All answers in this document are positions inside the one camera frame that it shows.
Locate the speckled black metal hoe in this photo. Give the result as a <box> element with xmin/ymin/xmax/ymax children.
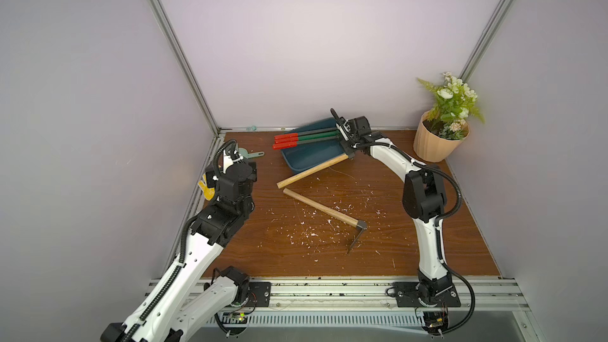
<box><xmin>274</xmin><ymin>127</ymin><xmax>337</xmax><ymax>143</ymax></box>

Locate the green metal hoe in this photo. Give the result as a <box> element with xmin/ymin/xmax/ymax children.
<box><xmin>300</xmin><ymin>131</ymin><xmax>339</xmax><ymax>139</ymax></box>

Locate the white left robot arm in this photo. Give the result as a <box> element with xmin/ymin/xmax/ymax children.
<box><xmin>100</xmin><ymin>158</ymin><xmax>257</xmax><ymax>341</ymax></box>

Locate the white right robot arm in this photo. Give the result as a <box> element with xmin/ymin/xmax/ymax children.
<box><xmin>331</xmin><ymin>110</ymin><xmax>462</xmax><ymax>307</ymax></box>

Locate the teal plastic storage box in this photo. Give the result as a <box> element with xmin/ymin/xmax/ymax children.
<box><xmin>280</xmin><ymin>117</ymin><xmax>355</xmax><ymax>174</ymax></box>

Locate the yellow white work glove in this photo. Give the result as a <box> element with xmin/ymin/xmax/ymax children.
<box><xmin>198</xmin><ymin>173</ymin><xmax>216</xmax><ymax>201</ymax></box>

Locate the mint green hand brush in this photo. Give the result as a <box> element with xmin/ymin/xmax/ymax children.
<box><xmin>238</xmin><ymin>148</ymin><xmax>265</xmax><ymax>159</ymax></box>

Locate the beige ribbed flower pot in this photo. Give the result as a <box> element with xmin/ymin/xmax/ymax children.
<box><xmin>413</xmin><ymin>110</ymin><xmax>470</xmax><ymax>162</ymax></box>

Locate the artificial green flowering plant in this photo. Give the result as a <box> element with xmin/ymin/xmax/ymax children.
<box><xmin>417</xmin><ymin>72</ymin><xmax>485</xmax><ymax>141</ymax></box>

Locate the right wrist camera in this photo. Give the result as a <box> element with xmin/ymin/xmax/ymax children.
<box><xmin>335</xmin><ymin>117</ymin><xmax>352</xmax><ymax>140</ymax></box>

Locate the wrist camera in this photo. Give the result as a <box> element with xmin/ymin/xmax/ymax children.
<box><xmin>220</xmin><ymin>139</ymin><xmax>243</xmax><ymax>174</ymax></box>
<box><xmin>335</xmin><ymin>117</ymin><xmax>352</xmax><ymax>140</ymax></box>

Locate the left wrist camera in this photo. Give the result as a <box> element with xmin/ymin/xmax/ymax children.
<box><xmin>220</xmin><ymin>139</ymin><xmax>243</xmax><ymax>174</ymax></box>

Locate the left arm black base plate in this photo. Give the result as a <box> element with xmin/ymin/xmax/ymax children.
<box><xmin>228</xmin><ymin>282</ymin><xmax>272</xmax><ymax>309</ymax></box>

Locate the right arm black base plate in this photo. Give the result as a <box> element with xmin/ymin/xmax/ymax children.
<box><xmin>385</xmin><ymin>281</ymin><xmax>462</xmax><ymax>308</ymax></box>

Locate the aluminium front rail frame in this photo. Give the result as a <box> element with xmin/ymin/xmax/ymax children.
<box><xmin>125</xmin><ymin>275</ymin><xmax>547</xmax><ymax>342</ymax></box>

